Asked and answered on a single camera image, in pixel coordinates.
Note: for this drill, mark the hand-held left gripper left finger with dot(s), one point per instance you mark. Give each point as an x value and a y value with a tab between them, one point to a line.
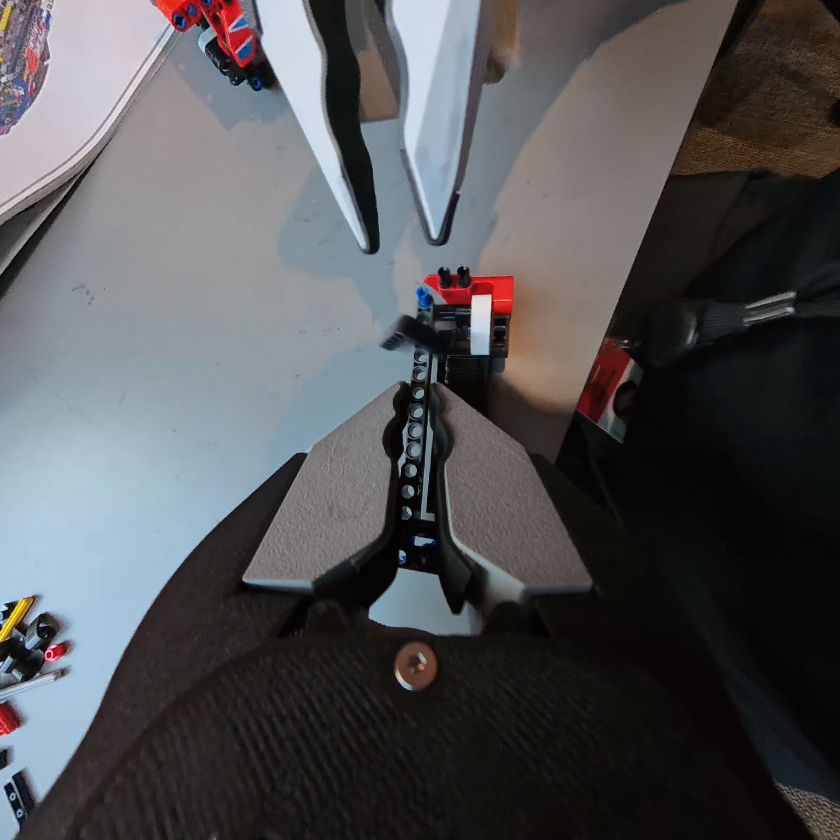
328	519

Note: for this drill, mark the grey desk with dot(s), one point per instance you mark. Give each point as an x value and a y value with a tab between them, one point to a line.
171	368

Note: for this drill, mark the pile of small brick pieces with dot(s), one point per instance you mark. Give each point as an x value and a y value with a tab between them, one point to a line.
33	643

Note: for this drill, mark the open instruction booklet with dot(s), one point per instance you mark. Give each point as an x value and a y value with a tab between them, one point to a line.
79	105

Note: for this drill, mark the black angled brick piece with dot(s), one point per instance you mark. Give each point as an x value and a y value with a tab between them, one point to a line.
404	335

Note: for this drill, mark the red badge card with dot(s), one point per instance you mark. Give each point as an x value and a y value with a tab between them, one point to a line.
604	381

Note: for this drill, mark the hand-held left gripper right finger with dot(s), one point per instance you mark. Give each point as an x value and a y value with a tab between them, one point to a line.
512	519

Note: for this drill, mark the red black toy race car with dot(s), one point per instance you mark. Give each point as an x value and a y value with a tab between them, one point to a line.
217	26

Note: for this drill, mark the small toy brick assembly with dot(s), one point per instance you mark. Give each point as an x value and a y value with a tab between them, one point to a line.
492	292

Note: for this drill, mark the person's black clothing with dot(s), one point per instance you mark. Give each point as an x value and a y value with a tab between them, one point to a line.
735	551

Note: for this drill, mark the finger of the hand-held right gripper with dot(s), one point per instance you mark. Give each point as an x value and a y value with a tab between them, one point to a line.
309	92
440	92

